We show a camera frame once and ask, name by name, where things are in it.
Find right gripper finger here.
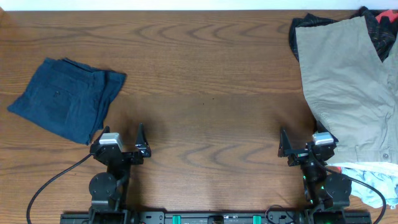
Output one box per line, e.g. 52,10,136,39
316,121,338,142
277,128,292,157

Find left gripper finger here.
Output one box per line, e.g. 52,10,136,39
92,126,110,144
135,123,152,157

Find khaki cargo shorts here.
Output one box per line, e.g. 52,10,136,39
296,17,397,164

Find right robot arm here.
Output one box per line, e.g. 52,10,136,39
278,122,351,223

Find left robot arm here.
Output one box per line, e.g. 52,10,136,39
88,123,151,224

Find folded navy blue shorts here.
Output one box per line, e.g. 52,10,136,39
7,58,126,145

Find light blue garment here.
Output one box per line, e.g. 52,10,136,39
329,162,397,209

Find black patterned shirt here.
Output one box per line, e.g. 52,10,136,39
289,6,397,62

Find red garment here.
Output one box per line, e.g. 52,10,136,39
376,9,398,23

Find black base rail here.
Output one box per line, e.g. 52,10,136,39
60,210,372,224

